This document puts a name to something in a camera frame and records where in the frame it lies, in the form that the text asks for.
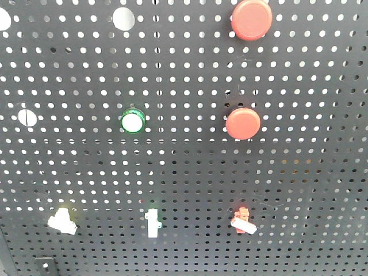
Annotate left pegboard mounting bracket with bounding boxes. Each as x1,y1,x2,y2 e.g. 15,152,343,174
34,257,59,276

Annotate red mushroom button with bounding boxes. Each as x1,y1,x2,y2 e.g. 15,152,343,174
225,108,261,140
231,0,273,41

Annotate yellow toggle switch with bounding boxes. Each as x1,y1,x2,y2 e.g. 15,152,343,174
47,208,78,235

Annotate red toggle switch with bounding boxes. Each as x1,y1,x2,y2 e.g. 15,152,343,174
230,207,257,235

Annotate upper red mushroom button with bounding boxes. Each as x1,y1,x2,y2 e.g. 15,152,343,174
231,0,273,41

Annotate green illuminated push button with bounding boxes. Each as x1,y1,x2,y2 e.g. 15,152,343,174
120,108,145,133

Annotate lower red mushroom button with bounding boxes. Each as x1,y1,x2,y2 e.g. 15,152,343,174
225,108,261,140

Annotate black perforated pegboard panel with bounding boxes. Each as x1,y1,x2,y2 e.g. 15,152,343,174
1,1,367,275

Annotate white-green toggle switch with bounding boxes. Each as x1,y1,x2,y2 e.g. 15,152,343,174
144,208,162,238

